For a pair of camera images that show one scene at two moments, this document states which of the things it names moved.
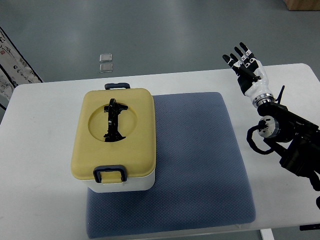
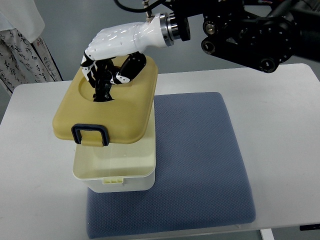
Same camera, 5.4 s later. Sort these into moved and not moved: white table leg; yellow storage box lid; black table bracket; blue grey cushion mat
Moved: yellow storage box lid
Not moved: white table leg; blue grey cushion mat; black table bracket
